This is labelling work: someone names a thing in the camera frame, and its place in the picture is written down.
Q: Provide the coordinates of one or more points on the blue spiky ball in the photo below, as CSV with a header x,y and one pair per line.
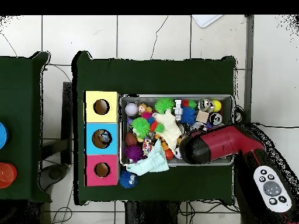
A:
x,y
188,115
127,180

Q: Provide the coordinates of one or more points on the white baseball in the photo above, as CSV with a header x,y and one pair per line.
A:
x,y
131,109

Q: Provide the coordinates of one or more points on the wooden cube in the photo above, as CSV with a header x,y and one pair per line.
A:
x,y
202,117

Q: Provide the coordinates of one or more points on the silver toy robot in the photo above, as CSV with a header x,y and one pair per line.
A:
x,y
178,110

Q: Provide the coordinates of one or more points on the white tray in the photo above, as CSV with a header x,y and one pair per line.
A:
x,y
205,19

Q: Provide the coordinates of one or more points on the silver mesh bin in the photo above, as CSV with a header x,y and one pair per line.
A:
x,y
149,99

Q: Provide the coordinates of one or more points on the blue round disc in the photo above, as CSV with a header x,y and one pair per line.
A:
x,y
2,135

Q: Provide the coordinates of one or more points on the red plastic cup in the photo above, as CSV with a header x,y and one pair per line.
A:
x,y
15,172

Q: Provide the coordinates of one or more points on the dark green tablecloth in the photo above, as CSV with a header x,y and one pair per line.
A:
x,y
21,93
151,77

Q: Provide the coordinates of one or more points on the cream cloth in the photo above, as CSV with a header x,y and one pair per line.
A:
x,y
169,128

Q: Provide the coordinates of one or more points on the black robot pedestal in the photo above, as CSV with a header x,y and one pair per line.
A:
x,y
154,214

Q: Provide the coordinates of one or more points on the wooden box with three holes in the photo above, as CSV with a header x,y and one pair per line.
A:
x,y
109,144

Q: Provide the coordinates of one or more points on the large green spiky ball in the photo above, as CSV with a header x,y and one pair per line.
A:
x,y
140,127

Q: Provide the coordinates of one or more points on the yellow ball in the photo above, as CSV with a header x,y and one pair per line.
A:
x,y
217,106

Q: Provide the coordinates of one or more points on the orange plastic cup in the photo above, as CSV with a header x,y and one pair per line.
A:
x,y
5,173

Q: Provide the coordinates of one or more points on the mint green cloth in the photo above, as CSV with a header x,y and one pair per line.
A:
x,y
154,162

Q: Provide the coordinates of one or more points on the purple spiky ball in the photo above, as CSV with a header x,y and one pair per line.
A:
x,y
133,152

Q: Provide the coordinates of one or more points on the small soccer ball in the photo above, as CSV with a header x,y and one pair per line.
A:
x,y
177,154

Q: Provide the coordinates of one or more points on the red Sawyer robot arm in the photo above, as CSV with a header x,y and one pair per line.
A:
x,y
222,142

